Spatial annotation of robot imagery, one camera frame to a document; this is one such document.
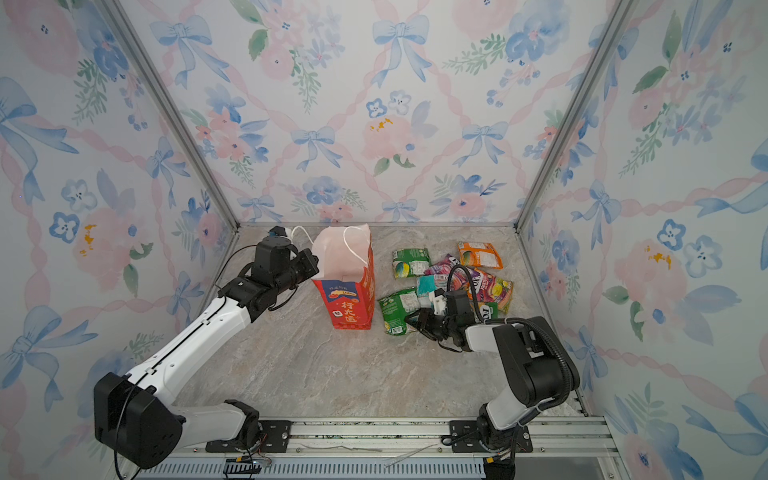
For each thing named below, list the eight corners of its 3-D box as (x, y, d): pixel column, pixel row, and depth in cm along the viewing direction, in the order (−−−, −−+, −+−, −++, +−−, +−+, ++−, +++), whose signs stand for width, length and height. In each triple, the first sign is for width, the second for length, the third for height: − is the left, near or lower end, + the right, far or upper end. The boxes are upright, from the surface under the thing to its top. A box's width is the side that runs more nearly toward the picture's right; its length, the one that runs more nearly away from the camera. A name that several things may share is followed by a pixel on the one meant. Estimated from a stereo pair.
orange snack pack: (461, 270, 108) (463, 264, 105) (456, 248, 115) (458, 241, 112) (500, 270, 109) (503, 264, 105) (493, 248, 115) (496, 241, 112)
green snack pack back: (392, 278, 106) (392, 273, 104) (392, 253, 113) (392, 248, 111) (431, 278, 106) (432, 273, 104) (428, 253, 113) (429, 248, 111)
